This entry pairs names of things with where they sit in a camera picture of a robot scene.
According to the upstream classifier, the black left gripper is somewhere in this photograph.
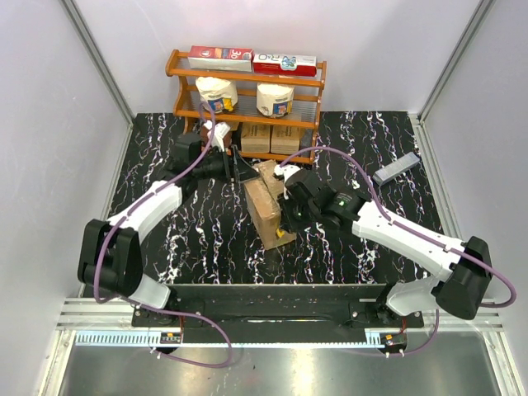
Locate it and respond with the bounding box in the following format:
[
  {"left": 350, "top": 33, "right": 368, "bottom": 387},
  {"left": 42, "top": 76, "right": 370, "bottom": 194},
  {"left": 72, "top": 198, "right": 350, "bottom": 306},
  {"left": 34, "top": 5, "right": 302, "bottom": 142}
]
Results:
[{"left": 194, "top": 146, "right": 261, "bottom": 186}]

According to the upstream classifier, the brown cardboard express box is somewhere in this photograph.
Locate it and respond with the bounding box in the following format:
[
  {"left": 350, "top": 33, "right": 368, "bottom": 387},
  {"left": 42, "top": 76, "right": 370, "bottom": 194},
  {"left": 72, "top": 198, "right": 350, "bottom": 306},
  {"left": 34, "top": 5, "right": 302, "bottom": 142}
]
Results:
[{"left": 243, "top": 160, "right": 296, "bottom": 250}]

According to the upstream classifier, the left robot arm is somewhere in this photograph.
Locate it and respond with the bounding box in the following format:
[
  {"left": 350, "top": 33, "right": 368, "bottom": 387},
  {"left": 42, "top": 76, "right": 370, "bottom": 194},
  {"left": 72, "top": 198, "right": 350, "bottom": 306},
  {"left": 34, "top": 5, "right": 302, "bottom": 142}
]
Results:
[{"left": 78, "top": 134, "right": 259, "bottom": 327}]

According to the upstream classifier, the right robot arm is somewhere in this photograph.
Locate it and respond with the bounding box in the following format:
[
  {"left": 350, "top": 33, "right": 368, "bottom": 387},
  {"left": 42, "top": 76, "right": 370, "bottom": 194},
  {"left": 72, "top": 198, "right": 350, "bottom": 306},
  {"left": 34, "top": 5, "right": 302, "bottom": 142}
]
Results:
[{"left": 273, "top": 165, "right": 492, "bottom": 327}]

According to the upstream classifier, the grey toothpaste box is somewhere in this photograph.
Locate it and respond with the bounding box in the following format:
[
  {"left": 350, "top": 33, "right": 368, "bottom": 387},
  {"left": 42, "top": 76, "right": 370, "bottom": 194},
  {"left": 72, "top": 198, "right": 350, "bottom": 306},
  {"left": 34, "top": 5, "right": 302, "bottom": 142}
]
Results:
[{"left": 372, "top": 152, "right": 420, "bottom": 186}]

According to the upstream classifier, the red white toothpaste box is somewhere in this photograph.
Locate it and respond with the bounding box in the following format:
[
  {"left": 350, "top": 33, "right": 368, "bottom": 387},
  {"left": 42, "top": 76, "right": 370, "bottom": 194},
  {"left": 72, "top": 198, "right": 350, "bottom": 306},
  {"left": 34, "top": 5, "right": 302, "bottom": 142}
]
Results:
[{"left": 252, "top": 54, "right": 318, "bottom": 77}]

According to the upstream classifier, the red silver toothpaste box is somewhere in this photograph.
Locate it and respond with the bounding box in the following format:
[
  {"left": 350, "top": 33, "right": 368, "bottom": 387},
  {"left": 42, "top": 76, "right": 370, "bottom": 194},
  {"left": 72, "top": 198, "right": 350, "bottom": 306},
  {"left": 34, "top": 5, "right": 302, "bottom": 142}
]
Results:
[{"left": 187, "top": 45, "right": 254, "bottom": 73}]

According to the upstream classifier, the middle beige sponge pack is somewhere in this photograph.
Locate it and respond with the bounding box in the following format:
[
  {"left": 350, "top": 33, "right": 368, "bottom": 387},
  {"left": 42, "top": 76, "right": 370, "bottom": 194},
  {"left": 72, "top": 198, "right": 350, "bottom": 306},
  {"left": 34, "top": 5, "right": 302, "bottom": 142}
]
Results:
[{"left": 240, "top": 122, "right": 271, "bottom": 153}]

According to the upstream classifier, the beige sponge pack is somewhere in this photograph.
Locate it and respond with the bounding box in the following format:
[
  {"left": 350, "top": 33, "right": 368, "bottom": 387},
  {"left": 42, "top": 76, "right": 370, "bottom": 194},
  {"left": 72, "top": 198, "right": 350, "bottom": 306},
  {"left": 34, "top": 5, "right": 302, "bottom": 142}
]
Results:
[
  {"left": 240, "top": 122, "right": 271, "bottom": 153},
  {"left": 271, "top": 125, "right": 301, "bottom": 155}
]

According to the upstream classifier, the brown scouring pad pack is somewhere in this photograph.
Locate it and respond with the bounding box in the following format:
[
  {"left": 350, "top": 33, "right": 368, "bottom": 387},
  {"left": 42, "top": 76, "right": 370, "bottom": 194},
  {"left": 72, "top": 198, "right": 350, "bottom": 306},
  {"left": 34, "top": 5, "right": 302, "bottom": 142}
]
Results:
[{"left": 200, "top": 120, "right": 239, "bottom": 145}]

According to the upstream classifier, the right beige sponge pack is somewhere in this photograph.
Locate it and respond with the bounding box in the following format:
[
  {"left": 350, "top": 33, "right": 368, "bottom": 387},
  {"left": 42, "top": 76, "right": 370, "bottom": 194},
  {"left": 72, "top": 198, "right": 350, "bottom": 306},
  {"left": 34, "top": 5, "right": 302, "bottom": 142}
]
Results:
[{"left": 271, "top": 125, "right": 301, "bottom": 155}]

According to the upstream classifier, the orange wooden shelf rack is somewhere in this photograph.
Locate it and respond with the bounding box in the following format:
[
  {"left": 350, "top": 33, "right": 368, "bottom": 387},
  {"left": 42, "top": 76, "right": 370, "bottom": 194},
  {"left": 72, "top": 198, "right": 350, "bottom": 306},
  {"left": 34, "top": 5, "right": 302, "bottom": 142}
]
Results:
[{"left": 165, "top": 49, "right": 327, "bottom": 164}]

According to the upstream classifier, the right toilet paper roll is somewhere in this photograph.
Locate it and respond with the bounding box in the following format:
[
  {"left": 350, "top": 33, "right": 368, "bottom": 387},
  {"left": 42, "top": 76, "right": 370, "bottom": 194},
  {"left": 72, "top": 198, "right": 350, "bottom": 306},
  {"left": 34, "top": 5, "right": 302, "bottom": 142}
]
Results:
[{"left": 257, "top": 82, "right": 295, "bottom": 118}]

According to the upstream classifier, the toilet paper roll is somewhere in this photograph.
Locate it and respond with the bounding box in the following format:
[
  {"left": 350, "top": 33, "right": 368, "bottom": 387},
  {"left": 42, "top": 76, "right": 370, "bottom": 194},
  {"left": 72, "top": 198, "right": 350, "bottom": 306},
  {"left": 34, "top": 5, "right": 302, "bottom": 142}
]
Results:
[
  {"left": 196, "top": 77, "right": 238, "bottom": 113},
  {"left": 257, "top": 82, "right": 295, "bottom": 118}
]

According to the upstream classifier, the left toilet paper roll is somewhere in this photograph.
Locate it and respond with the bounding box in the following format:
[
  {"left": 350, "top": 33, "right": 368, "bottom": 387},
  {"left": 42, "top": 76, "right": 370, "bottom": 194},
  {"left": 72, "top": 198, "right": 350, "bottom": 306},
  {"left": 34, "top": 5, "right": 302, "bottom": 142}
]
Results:
[{"left": 196, "top": 77, "right": 238, "bottom": 113}]

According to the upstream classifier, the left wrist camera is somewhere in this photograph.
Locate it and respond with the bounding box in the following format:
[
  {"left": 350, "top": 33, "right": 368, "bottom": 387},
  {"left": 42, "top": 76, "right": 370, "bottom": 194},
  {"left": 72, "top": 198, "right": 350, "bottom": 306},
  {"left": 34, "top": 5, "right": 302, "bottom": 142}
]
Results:
[{"left": 206, "top": 120, "right": 229, "bottom": 152}]

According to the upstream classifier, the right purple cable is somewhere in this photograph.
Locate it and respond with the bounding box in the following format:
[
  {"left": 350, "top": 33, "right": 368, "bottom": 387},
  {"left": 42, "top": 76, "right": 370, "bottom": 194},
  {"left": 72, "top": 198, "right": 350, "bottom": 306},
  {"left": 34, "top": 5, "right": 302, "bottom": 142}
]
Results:
[{"left": 280, "top": 146, "right": 518, "bottom": 358}]

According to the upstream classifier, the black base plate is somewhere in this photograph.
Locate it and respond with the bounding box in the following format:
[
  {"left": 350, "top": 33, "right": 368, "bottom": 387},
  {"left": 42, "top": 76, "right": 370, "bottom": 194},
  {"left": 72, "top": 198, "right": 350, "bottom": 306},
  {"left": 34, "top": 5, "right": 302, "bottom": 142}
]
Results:
[{"left": 131, "top": 285, "right": 424, "bottom": 347}]

